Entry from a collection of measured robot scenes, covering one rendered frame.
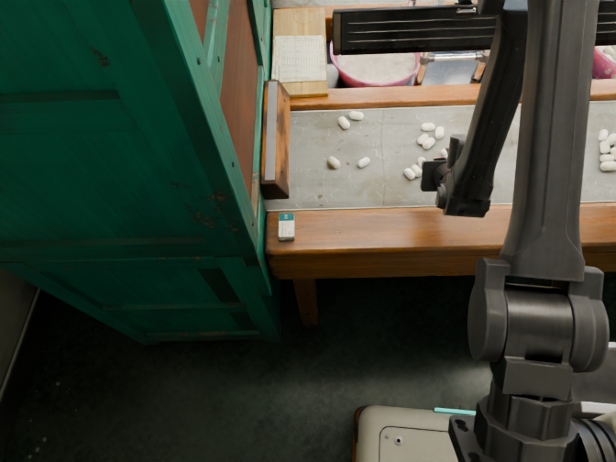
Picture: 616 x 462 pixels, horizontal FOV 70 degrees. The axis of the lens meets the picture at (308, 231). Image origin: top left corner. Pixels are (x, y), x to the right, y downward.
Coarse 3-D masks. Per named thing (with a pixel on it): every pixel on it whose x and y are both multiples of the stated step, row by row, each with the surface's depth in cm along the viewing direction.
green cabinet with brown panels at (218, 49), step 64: (0, 0) 39; (64, 0) 38; (128, 0) 38; (192, 0) 51; (256, 0) 97; (0, 64) 46; (64, 64) 46; (128, 64) 44; (192, 64) 46; (256, 64) 104; (0, 128) 53; (64, 128) 53; (128, 128) 53; (192, 128) 53; (256, 128) 99; (0, 192) 69; (64, 192) 69; (128, 192) 69; (192, 192) 67; (256, 192) 92; (0, 256) 88; (64, 256) 89; (128, 256) 89; (192, 256) 89; (256, 256) 89
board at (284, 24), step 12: (276, 12) 130; (288, 12) 130; (300, 12) 129; (312, 12) 129; (276, 24) 128; (288, 24) 127; (300, 24) 127; (312, 24) 127; (324, 24) 127; (324, 36) 125; (324, 48) 123; (288, 84) 117; (300, 84) 117; (312, 84) 117; (324, 84) 117; (300, 96) 117; (312, 96) 117
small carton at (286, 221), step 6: (282, 216) 99; (288, 216) 99; (294, 216) 101; (282, 222) 99; (288, 222) 99; (294, 222) 101; (282, 228) 98; (288, 228) 98; (294, 228) 100; (282, 234) 97; (288, 234) 97; (294, 234) 99; (282, 240) 99
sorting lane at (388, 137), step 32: (320, 128) 115; (352, 128) 115; (384, 128) 114; (416, 128) 114; (448, 128) 114; (512, 128) 113; (608, 128) 112; (320, 160) 111; (352, 160) 111; (384, 160) 110; (416, 160) 110; (512, 160) 109; (320, 192) 107; (352, 192) 107; (384, 192) 106; (416, 192) 106; (512, 192) 105; (608, 192) 104
